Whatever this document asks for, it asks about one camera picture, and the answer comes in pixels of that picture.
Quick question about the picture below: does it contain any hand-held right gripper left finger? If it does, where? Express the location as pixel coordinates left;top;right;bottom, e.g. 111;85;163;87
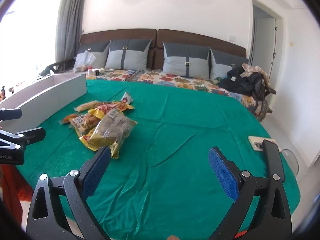
26;145;112;240

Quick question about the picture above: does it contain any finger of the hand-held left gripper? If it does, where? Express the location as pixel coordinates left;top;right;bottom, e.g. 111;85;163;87
0;108;22;120
0;127;46;150

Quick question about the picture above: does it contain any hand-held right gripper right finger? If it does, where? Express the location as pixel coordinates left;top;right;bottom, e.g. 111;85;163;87
208;139;293;240

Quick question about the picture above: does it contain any long white storage box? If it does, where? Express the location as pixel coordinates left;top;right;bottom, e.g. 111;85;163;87
0;73;87;130

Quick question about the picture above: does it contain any packed corn cob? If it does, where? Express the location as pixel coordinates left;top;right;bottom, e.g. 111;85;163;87
74;101;100;112

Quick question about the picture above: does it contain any clear bag of brown snacks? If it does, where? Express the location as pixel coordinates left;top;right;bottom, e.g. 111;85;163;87
86;109;138;147

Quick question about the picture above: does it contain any gold foil snack packet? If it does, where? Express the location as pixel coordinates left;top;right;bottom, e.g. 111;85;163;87
79;130;120;159

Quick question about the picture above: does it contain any orange cloth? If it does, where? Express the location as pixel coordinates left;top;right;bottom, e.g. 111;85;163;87
0;165;33;230

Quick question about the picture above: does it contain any orange sausage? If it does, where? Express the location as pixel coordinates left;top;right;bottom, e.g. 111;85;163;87
59;114;78;125

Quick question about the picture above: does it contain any white flat device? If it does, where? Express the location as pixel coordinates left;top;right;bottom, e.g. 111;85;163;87
248;135;278;152

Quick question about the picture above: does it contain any green blanket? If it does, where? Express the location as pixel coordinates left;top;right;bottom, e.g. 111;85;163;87
15;79;300;240

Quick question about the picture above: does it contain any dark wooden chair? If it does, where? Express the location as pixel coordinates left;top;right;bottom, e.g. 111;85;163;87
41;59;75;77

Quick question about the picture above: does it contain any clear round glass object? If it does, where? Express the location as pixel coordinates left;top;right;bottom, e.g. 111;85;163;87
281;149;300;178

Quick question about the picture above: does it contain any brown handbag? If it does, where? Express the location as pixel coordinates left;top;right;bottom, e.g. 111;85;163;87
252;72;277;115

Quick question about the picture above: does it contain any white plastic bag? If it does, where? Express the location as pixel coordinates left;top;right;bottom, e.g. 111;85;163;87
73;50;97;72

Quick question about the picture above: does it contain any black clothes pile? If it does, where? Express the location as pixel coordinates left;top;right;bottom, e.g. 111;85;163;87
226;66;265;100

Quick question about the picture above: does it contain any grey two-tone pillow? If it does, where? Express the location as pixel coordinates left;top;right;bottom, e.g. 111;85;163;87
210;49;249;80
75;41;110;69
105;39;153;70
162;42;211;80

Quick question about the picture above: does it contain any floral bedsheet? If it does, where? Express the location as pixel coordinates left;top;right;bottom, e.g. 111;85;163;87
62;69;269;123

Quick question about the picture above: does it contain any patterned cloth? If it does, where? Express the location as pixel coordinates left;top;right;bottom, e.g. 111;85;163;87
241;64;268;78

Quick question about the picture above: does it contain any grey curtain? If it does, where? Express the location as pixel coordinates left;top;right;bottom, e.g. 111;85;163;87
55;0;87;63

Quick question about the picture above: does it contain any white door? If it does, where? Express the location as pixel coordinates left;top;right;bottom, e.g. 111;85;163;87
252;17;278;67

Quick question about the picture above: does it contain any dark cable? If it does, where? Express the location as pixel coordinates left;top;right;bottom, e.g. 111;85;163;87
120;70;150;82

